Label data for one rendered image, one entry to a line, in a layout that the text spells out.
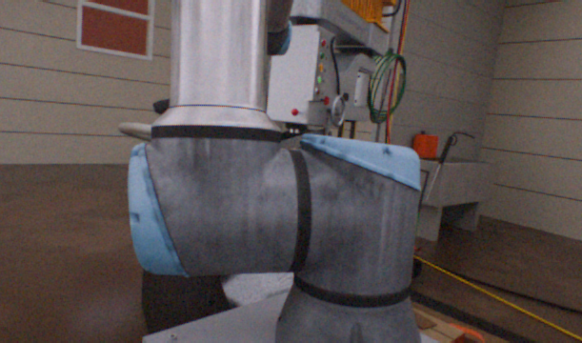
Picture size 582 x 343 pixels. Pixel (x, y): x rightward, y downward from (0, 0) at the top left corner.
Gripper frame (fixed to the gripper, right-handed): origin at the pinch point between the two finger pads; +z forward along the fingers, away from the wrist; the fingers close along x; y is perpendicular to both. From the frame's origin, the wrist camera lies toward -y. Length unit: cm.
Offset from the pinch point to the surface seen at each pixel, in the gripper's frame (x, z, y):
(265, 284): 22, 34, 31
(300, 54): 61, -55, 27
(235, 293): 21.1, 38.4, 22.6
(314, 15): 57, -71, 29
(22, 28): 489, -149, -386
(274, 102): 70, -35, 20
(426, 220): 326, 4, 199
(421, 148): 348, -77, 186
